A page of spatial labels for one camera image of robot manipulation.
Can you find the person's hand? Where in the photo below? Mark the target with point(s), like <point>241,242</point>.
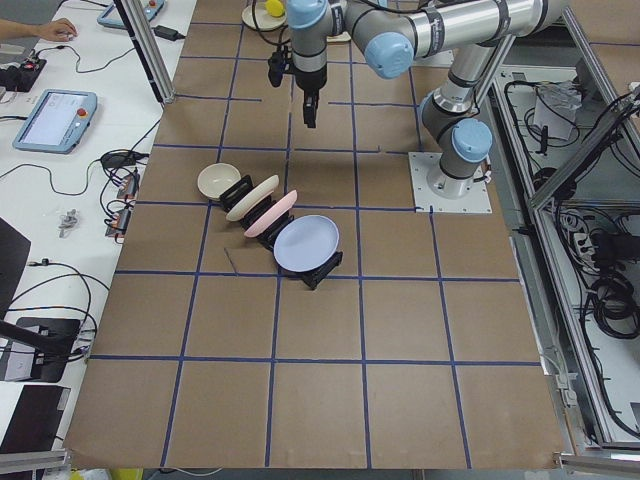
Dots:
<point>59,30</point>

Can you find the cream bowl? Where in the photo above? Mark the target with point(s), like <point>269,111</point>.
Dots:
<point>215,179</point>

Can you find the person's forearm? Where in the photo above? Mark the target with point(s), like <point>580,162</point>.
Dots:
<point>11,29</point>

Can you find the black power adapter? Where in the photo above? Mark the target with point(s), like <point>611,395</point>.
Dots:
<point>168,33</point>

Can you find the white round plate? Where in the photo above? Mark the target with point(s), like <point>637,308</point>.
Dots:
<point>256,18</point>

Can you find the aluminium frame post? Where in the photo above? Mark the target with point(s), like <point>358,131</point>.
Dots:
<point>148,52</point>

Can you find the pink plate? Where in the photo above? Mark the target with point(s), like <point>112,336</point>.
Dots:
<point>267,219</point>

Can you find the black monitor stand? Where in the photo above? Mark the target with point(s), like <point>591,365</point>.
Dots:
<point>37,348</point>

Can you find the blue plate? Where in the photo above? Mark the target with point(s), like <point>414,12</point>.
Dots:
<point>306,243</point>

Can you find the cream plate in rack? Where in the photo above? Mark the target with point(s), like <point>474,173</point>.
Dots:
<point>253,198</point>

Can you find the black usb hub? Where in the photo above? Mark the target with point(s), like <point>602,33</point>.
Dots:
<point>118,199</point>

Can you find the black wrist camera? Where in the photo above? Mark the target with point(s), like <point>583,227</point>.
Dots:
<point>279,64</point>

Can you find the white rectangular tray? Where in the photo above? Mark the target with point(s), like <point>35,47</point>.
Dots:
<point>341,37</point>

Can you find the yellow lemon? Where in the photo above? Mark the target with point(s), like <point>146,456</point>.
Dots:
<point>275,8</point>

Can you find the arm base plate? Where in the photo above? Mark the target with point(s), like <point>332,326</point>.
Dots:
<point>434,192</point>

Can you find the blue teach pendant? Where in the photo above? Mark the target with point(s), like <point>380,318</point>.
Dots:
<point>57,122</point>
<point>111,18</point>

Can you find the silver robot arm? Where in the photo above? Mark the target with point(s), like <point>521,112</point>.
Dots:
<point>392,40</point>

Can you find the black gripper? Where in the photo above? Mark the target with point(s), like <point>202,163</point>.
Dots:
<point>309,82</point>

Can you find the black dish rack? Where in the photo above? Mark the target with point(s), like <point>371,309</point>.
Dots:
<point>267,239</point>

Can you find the metal clamp part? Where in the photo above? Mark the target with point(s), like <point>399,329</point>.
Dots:
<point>67,222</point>

